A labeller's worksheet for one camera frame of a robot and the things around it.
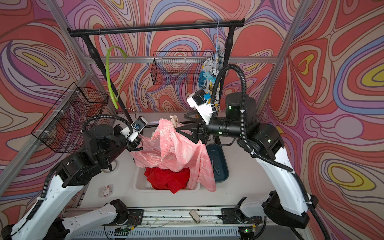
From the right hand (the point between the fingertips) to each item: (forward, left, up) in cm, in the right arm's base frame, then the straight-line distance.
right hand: (183, 128), depth 49 cm
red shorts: (-4, +10, -35) cm, 36 cm away
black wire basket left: (+16, +60, -16) cm, 64 cm away
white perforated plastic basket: (-3, +26, -42) cm, 49 cm away
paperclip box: (-4, +45, -45) cm, 64 cm away
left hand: (+9, +19, -7) cm, 22 cm away
